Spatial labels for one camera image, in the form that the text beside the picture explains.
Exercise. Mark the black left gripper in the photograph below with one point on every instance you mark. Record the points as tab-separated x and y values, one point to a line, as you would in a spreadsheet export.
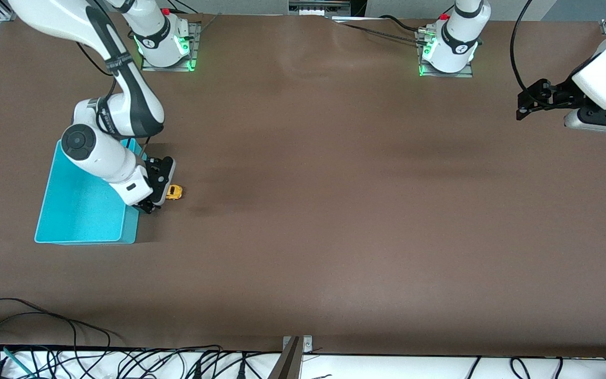
559	95

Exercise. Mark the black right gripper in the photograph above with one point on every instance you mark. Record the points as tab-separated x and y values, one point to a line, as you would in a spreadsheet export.
154	172

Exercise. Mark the yellow beetle toy car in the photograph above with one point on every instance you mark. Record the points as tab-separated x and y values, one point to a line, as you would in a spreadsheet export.
175	192

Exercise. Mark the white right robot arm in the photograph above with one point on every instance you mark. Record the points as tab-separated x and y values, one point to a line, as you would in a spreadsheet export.
98	152

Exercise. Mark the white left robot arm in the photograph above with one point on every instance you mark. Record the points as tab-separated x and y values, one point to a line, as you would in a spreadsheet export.
458	47

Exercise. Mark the teal plastic bin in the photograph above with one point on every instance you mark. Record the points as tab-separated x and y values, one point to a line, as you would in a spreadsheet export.
82	216

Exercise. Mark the white power strip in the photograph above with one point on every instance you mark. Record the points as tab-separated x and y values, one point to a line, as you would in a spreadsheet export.
313	8

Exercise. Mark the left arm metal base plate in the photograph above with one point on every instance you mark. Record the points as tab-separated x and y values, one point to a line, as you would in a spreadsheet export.
466	74

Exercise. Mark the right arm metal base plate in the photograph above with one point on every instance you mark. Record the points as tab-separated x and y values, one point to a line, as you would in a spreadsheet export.
195	37

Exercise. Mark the metal bracket with pole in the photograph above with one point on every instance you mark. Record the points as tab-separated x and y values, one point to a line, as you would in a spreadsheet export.
292	363

